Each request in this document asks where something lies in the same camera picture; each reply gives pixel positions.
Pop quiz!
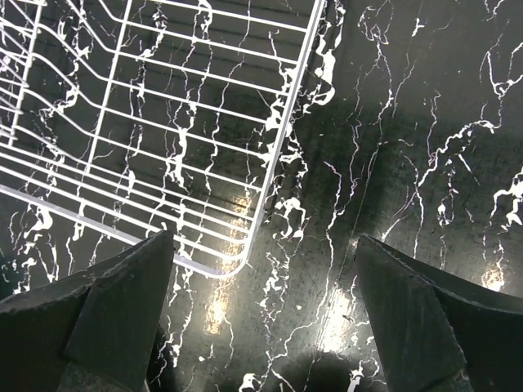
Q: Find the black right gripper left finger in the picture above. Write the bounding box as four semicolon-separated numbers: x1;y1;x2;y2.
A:
1;231;174;391

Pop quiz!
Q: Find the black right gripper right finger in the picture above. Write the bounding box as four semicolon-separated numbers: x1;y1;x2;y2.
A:
355;235;522;391

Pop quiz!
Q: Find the white wire dish rack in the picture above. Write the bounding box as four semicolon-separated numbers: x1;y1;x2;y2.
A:
1;1;326;278

